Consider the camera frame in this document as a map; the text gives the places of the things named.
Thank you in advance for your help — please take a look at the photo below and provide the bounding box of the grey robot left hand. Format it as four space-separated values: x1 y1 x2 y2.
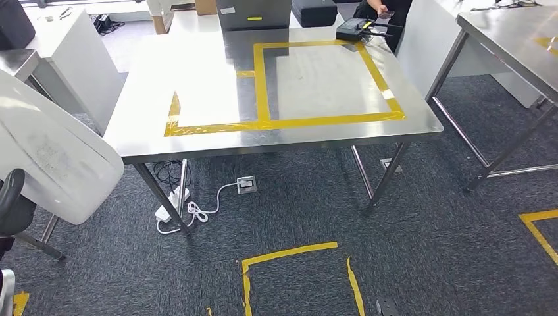
0 169 38 245

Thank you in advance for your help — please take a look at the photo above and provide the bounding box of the white plastic shell part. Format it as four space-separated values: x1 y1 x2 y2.
0 69 125 226

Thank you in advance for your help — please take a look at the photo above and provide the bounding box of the stainless steel workbench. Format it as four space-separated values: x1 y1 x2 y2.
103 24 445 238

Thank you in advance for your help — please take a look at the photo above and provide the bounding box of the white power strip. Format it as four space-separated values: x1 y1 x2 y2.
155 186 191 223

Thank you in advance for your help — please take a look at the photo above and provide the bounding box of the white desk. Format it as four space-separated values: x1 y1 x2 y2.
396 0 544 109
24 6 128 135

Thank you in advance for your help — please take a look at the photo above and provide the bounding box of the black bulky bag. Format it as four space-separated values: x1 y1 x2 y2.
0 0 37 51

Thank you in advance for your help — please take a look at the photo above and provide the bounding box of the steel floor socket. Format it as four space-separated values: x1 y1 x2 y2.
379 157 404 174
236 175 258 195

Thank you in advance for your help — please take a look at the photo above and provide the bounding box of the cardboard box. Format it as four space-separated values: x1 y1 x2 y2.
195 0 218 16

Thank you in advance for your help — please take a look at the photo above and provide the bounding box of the grey laptop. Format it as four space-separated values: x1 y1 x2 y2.
215 0 293 32

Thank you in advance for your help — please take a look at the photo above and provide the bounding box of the black hard case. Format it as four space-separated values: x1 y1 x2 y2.
291 0 339 28

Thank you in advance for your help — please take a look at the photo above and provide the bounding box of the black remote controller with antennas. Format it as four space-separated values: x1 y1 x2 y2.
336 17 404 43

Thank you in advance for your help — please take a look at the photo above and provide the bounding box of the stainless steel table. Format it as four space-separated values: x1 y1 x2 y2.
424 4 558 193

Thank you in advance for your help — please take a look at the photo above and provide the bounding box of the black cable bundle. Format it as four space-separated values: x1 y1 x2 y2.
152 159 193 189

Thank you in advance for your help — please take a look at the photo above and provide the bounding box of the coiled white cable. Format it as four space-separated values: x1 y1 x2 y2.
156 182 238 236

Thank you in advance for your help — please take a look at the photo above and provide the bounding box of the black power adapter with cables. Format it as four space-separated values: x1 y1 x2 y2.
92 14 126 37

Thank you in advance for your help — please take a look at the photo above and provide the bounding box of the black right wrist bracket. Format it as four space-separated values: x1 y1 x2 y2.
375 298 399 316

